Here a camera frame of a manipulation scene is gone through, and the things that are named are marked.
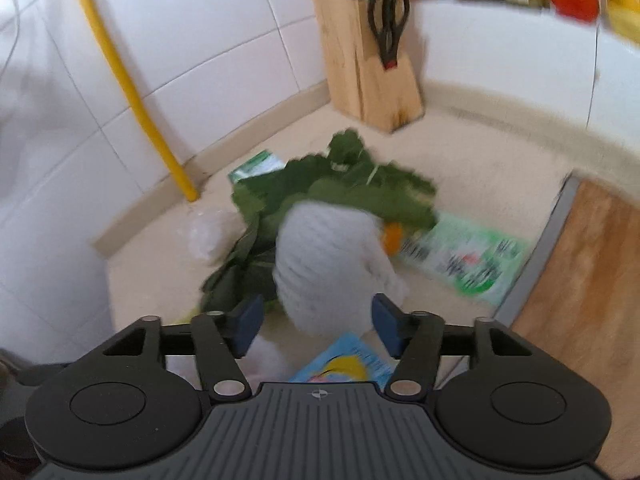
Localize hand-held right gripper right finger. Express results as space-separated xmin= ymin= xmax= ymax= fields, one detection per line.
xmin=371 ymin=293 xmax=532 ymax=402

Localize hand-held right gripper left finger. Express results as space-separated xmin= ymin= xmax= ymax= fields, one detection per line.
xmin=102 ymin=294 xmax=265 ymax=402

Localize blue yellow snack packet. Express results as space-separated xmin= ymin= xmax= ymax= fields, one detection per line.
xmin=290 ymin=332 xmax=396 ymax=391

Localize orange peel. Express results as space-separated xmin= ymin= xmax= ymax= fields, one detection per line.
xmin=381 ymin=222 xmax=405 ymax=256

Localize clear plastic bag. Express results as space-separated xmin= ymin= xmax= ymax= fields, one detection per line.
xmin=187 ymin=207 xmax=241 ymax=263

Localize light green plastic packet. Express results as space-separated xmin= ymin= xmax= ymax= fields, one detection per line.
xmin=400 ymin=212 xmax=531 ymax=308

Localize dark green leafy vegetable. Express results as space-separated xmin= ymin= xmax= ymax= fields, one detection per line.
xmin=200 ymin=130 xmax=441 ymax=313

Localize green white milk carton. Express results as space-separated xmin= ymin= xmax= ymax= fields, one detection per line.
xmin=227 ymin=150 xmax=288 ymax=183

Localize wooden cutting board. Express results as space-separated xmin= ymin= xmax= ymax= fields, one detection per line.
xmin=495 ymin=172 xmax=640 ymax=480

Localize wooden knife block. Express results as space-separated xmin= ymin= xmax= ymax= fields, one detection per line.
xmin=312 ymin=0 xmax=425 ymax=133

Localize yellow pipe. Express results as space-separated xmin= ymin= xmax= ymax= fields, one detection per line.
xmin=65 ymin=0 xmax=201 ymax=202

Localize black scissors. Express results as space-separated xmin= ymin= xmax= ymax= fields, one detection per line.
xmin=367 ymin=0 xmax=411 ymax=70

